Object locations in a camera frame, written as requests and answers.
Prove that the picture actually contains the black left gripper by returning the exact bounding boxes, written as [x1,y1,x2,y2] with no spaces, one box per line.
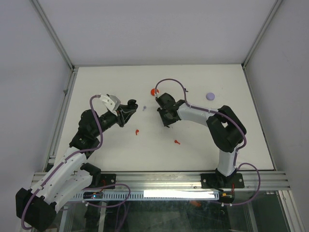
[92,104,135,137]

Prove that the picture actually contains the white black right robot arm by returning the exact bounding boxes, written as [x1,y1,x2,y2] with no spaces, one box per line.
[155,93,247,187]

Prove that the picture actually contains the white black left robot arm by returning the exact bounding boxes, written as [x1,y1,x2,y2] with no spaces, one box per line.
[15,95,138,232]

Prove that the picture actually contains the orange charging case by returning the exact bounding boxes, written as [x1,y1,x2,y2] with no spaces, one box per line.
[151,88,159,96]

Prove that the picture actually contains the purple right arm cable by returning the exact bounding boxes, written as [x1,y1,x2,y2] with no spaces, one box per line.
[154,78,261,207]

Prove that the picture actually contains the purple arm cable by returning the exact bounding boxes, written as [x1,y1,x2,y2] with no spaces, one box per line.
[154,78,261,207]
[21,94,106,230]

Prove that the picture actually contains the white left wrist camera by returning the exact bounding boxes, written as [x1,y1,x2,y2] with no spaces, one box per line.
[99,94,121,116]

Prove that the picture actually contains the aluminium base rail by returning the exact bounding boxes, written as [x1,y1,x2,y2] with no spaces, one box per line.
[99,171,291,191]

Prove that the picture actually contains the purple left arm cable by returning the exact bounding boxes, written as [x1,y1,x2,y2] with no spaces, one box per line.
[21,94,106,230]

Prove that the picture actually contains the grey slotted cable tray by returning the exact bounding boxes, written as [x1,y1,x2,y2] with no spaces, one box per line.
[70,190,219,202]

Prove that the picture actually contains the aluminium frame post left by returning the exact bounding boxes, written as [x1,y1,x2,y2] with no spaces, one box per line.
[29,0,74,71]

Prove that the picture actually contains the aluminium frame post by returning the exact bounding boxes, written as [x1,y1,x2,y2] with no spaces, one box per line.
[29,0,74,71]
[241,0,284,70]

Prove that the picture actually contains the aluminium frame post right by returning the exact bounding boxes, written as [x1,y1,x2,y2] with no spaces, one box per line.
[241,0,284,70]

